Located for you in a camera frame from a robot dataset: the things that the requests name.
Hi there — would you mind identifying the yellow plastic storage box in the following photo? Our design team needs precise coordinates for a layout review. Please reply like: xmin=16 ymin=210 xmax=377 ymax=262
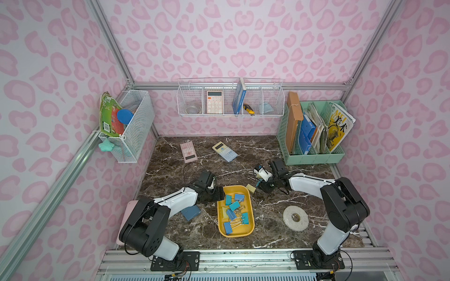
xmin=217 ymin=186 xmax=255 ymax=238

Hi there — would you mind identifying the blue notebook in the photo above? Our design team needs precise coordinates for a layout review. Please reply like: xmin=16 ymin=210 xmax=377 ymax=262
xmin=181 ymin=205 xmax=201 ymax=221

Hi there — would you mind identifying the white mesh side basket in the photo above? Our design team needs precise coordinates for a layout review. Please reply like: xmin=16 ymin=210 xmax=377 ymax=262
xmin=99 ymin=90 xmax=155 ymax=163

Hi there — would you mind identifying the yellow blue calculator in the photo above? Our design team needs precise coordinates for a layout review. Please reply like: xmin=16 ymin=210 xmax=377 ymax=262
xmin=212 ymin=142 xmax=238 ymax=162

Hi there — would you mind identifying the blue binder clip top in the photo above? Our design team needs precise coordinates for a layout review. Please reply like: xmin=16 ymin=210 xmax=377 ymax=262
xmin=223 ymin=222 xmax=233 ymax=235

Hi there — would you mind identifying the green desk file organizer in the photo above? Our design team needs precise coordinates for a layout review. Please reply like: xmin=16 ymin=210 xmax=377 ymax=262
xmin=277 ymin=100 xmax=346 ymax=165

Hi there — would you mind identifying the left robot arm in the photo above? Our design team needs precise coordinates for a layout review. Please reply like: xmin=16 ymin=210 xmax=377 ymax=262
xmin=118 ymin=171 xmax=225 ymax=261

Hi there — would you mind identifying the brown folder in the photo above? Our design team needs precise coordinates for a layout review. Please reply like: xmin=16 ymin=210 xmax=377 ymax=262
xmin=285 ymin=91 xmax=304 ymax=154

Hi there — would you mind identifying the green snack package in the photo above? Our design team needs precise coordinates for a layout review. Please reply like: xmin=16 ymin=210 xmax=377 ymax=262
xmin=99 ymin=91 xmax=125 ymax=137

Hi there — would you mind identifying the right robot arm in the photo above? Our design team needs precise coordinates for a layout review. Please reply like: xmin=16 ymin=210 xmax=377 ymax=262
xmin=254 ymin=158 xmax=370 ymax=262

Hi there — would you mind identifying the pink calculator on table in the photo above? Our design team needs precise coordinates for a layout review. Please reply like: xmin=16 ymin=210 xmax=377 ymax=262
xmin=180 ymin=141 xmax=198 ymax=164

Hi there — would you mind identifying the white orange calculator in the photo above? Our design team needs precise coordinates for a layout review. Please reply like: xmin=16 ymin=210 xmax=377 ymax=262
xmin=206 ymin=90 xmax=223 ymax=114

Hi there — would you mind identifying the yellow magazine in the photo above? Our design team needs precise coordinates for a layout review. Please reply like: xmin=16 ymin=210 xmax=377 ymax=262
xmin=327 ymin=103 xmax=356 ymax=152

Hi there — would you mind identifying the yellow black small toy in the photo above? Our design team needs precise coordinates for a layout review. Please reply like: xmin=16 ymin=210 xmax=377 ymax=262
xmin=243 ymin=104 xmax=255 ymax=116

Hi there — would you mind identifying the blue folder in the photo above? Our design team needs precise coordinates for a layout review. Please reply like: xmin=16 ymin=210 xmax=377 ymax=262
xmin=298 ymin=114 xmax=316 ymax=155

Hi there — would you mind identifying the blue round disc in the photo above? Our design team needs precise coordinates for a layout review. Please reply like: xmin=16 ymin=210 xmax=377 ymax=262
xmin=117 ymin=109 xmax=134 ymax=125

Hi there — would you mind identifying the blue cup in basket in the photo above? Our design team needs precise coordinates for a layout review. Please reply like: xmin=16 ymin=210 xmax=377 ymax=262
xmin=260 ymin=102 xmax=274 ymax=115

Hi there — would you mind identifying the white wire wall basket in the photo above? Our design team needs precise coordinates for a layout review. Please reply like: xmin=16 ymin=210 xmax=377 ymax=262
xmin=176 ymin=78 xmax=285 ymax=117

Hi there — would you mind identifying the white tape roll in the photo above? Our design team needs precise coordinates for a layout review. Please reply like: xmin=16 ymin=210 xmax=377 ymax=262
xmin=283 ymin=206 xmax=309 ymax=232

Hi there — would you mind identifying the blue book in basket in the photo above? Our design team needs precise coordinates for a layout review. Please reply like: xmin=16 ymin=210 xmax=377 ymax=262
xmin=232 ymin=77 xmax=247 ymax=115

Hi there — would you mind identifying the blue binder clip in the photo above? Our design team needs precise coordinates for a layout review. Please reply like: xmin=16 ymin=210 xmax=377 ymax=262
xmin=226 ymin=209 xmax=237 ymax=221
xmin=234 ymin=194 xmax=246 ymax=202
xmin=223 ymin=222 xmax=233 ymax=235

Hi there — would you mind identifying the clear cup in basket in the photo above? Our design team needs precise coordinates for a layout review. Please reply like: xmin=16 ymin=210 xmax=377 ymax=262
xmin=185 ymin=101 xmax=202 ymax=114

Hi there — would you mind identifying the mint star hook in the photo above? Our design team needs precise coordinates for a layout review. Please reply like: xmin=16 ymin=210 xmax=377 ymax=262
xmin=98 ymin=138 xmax=115 ymax=152

